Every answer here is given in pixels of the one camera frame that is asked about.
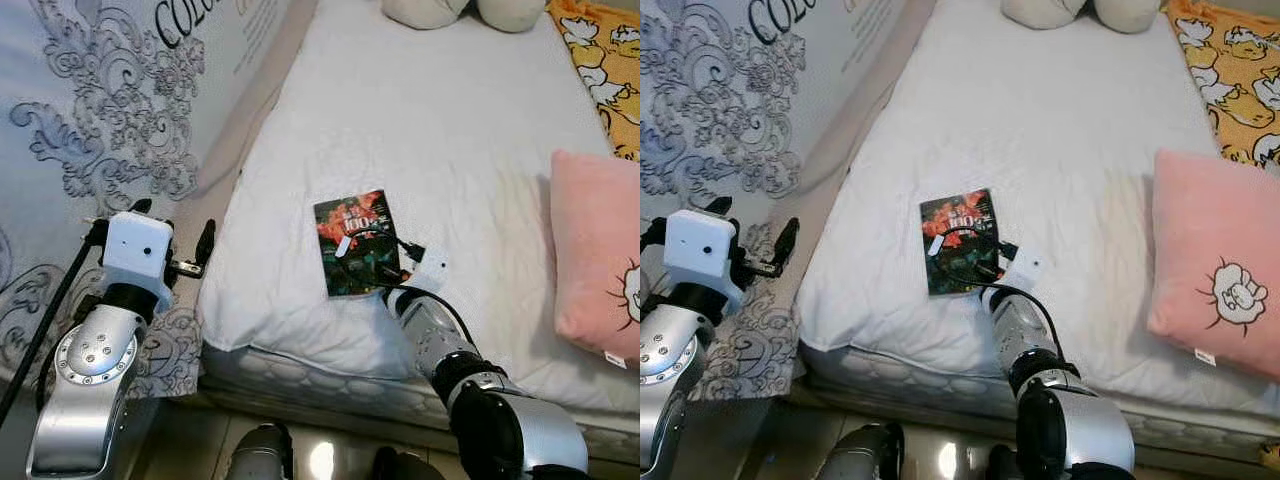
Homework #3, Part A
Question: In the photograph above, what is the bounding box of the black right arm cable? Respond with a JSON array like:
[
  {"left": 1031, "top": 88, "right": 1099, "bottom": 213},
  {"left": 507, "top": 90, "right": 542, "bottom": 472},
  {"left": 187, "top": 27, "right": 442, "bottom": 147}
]
[
  {"left": 378, "top": 284, "right": 479, "bottom": 351},
  {"left": 985, "top": 283, "right": 1067, "bottom": 361}
]

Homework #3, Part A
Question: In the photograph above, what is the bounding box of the dark red cover book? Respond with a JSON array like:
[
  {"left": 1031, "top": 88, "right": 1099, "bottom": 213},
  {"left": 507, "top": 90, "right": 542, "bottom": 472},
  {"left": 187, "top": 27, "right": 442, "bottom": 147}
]
[
  {"left": 920, "top": 187, "right": 1004, "bottom": 298},
  {"left": 313, "top": 189, "right": 404, "bottom": 299}
]

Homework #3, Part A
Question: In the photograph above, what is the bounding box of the pink sheep print pillow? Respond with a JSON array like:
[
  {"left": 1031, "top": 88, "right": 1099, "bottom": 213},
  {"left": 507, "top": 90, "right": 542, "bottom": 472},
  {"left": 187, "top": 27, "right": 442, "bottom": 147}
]
[
  {"left": 1147, "top": 148, "right": 1280, "bottom": 381},
  {"left": 550, "top": 150, "right": 641, "bottom": 369}
]

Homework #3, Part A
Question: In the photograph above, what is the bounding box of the white quilted bed cover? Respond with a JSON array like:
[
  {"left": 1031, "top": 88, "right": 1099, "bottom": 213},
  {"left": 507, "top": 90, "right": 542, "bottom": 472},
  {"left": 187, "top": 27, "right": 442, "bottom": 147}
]
[
  {"left": 198, "top": 0, "right": 641, "bottom": 416},
  {"left": 795, "top": 0, "right": 1280, "bottom": 421}
]

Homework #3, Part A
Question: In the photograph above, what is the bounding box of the beige plush pillow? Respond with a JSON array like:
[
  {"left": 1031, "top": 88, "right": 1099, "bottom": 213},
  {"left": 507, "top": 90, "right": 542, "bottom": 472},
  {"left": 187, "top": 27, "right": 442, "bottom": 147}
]
[
  {"left": 1093, "top": 0, "right": 1163, "bottom": 35},
  {"left": 474, "top": 0, "right": 549, "bottom": 34},
  {"left": 1000, "top": 0, "right": 1098, "bottom": 29},
  {"left": 380, "top": 0, "right": 473, "bottom": 31}
]

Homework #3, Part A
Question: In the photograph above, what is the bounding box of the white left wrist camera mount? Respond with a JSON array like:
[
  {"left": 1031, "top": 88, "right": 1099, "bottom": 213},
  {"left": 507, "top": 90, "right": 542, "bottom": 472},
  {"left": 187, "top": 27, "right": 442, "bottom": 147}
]
[
  {"left": 103, "top": 210, "right": 175, "bottom": 313},
  {"left": 663, "top": 210, "right": 741, "bottom": 314}
]

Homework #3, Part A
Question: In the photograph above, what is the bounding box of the beige bed frame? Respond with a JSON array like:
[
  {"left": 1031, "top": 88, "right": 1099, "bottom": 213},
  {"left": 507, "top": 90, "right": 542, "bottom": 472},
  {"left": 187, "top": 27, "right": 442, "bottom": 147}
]
[{"left": 800, "top": 0, "right": 939, "bottom": 231}]

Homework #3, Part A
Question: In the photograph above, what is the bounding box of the yellow cartoon print blanket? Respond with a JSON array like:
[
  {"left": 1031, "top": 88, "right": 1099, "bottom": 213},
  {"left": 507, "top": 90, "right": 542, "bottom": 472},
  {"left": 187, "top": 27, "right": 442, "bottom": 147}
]
[
  {"left": 1165, "top": 0, "right": 1280, "bottom": 171},
  {"left": 548, "top": 0, "right": 641, "bottom": 163}
]

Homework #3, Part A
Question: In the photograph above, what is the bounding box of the grey floral print sheet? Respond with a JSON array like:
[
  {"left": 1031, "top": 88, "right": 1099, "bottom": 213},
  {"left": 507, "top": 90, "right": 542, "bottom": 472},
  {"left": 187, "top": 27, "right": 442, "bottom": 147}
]
[
  {"left": 640, "top": 0, "right": 916, "bottom": 401},
  {"left": 0, "top": 0, "right": 301, "bottom": 401}
]

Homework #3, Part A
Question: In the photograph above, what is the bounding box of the grey robot left leg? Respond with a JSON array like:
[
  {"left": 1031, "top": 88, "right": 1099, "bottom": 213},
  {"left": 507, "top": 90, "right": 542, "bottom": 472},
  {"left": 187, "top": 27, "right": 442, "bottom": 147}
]
[
  {"left": 815, "top": 420, "right": 906, "bottom": 480},
  {"left": 225, "top": 422, "right": 296, "bottom": 480}
]

